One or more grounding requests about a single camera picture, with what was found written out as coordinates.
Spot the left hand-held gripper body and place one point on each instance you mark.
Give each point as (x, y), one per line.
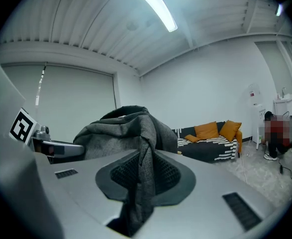
(21, 128)

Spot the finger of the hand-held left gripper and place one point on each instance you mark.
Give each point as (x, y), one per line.
(71, 149)

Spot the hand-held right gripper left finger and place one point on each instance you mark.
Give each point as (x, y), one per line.
(121, 173)

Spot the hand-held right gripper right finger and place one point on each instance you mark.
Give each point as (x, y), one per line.
(170, 175)

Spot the dark grey backpack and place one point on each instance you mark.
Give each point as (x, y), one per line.
(126, 133)

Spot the small orange cushion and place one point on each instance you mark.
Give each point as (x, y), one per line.
(192, 138)

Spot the black white striped blanket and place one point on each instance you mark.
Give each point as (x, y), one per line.
(205, 148)

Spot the large orange cushion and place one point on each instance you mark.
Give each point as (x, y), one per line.
(230, 131)
(206, 131)

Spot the dark sofa with striped blanket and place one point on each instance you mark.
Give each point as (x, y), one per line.
(239, 141)

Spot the white water dispenser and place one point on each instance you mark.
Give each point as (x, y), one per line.
(256, 123)

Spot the white cabinet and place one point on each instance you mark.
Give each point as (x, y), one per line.
(288, 106)

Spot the long ceiling light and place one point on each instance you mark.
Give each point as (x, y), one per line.
(158, 6)

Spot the small ceiling light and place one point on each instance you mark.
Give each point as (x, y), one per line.
(279, 9)

